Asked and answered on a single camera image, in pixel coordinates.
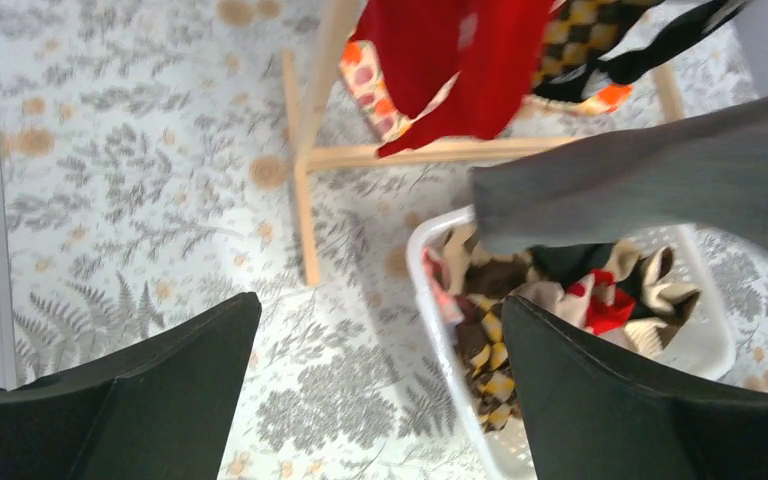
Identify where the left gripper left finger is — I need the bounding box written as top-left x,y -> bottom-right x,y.
0,293 -> 262,479

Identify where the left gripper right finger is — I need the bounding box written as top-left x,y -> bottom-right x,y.
502,297 -> 768,480

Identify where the grey sock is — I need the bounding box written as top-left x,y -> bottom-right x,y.
470,96 -> 768,253

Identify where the white laundry basket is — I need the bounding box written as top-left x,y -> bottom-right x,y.
406,206 -> 736,479

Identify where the brown argyle sock in basket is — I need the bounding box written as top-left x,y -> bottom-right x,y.
455,295 -> 522,433

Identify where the floral table cloth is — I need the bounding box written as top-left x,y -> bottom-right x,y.
0,1 -> 753,479

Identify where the orange patterned cloth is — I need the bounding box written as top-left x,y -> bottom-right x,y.
339,41 -> 633,143

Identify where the hanging brown argyle sock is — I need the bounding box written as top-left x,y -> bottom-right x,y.
532,0 -> 662,87

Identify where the hanging black lettered sock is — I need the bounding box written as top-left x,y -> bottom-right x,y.
532,0 -> 748,103

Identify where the wooden drying rack frame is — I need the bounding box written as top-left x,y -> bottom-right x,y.
281,0 -> 687,287

